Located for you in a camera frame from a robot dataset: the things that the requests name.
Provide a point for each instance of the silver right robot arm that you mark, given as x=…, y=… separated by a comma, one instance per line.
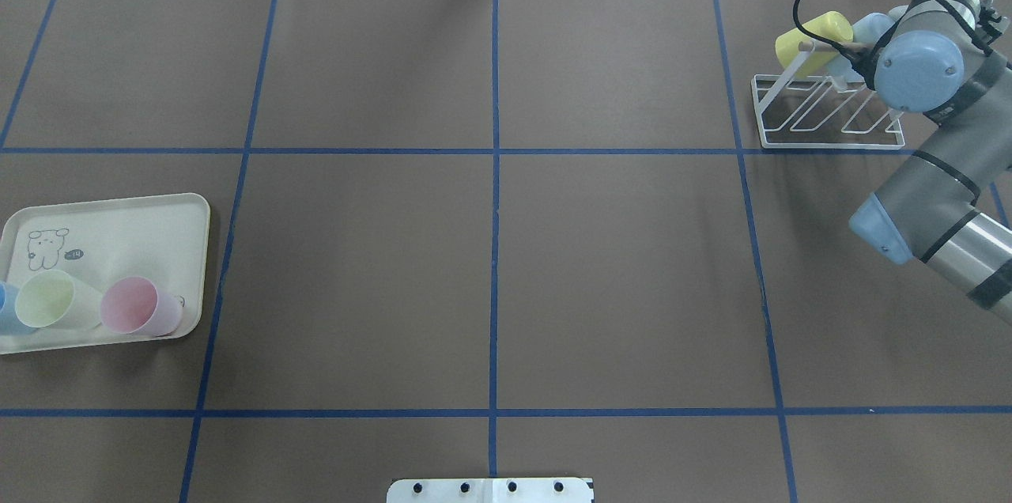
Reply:
x=927, y=209

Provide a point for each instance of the cream plastic tray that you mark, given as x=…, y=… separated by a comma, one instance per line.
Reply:
x=163, y=238

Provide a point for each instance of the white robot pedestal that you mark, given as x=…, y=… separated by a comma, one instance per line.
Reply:
x=515, y=489

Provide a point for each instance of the pink plastic cup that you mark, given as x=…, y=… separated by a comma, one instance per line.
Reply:
x=136, y=306

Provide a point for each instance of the light blue plastic cup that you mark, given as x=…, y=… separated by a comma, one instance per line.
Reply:
x=10, y=324

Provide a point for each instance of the white wire cup rack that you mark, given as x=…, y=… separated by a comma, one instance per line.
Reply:
x=820, y=112

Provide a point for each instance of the yellow plastic cup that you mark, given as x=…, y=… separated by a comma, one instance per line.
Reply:
x=829, y=26

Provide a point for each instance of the cream white plastic cup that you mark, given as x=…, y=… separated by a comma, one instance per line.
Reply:
x=58, y=300

